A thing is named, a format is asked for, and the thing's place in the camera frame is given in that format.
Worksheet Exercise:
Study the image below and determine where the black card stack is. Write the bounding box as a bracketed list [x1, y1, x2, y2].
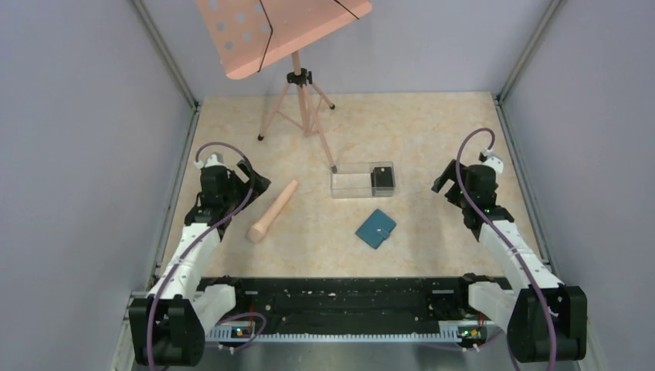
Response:
[371, 166, 395, 192]

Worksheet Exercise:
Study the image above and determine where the teal card holder wallet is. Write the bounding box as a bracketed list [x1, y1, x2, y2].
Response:
[355, 209, 397, 250]

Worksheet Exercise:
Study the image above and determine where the clear plastic box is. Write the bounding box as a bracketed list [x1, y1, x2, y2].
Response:
[331, 162, 395, 199]

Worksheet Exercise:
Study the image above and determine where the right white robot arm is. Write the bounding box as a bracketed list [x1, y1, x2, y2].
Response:
[432, 160, 588, 363]

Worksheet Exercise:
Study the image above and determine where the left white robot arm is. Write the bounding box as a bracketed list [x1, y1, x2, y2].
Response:
[128, 155, 270, 369]

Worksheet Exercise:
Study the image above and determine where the pink toy microphone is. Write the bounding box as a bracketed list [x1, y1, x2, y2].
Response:
[246, 179, 299, 243]

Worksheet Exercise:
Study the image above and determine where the pink music stand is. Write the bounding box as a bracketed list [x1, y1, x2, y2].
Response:
[196, 0, 372, 172]

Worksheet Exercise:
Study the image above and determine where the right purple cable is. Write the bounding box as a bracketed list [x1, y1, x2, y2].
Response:
[455, 128, 558, 371]

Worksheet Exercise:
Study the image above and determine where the purple cable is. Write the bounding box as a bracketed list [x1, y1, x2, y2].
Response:
[145, 141, 256, 369]
[455, 128, 558, 371]

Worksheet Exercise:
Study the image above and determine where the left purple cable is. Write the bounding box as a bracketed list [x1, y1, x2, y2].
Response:
[145, 141, 256, 369]

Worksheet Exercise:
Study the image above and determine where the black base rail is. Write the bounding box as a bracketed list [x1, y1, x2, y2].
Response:
[198, 277, 492, 341]

